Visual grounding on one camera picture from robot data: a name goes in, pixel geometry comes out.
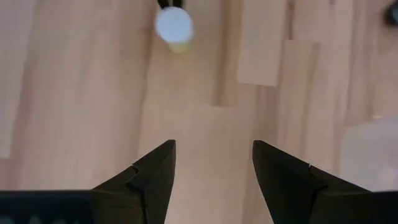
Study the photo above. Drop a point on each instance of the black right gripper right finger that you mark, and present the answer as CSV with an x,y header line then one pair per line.
x,y
295,193

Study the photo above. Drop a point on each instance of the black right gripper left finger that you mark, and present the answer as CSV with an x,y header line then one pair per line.
x,y
140,193

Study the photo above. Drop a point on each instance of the clear plastic bin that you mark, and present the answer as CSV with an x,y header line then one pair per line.
x,y
370,149

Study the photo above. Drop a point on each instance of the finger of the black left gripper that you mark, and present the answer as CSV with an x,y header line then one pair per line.
x,y
178,3
163,3

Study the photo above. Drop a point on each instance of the small yellow-green pill bottle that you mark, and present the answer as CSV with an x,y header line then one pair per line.
x,y
174,25

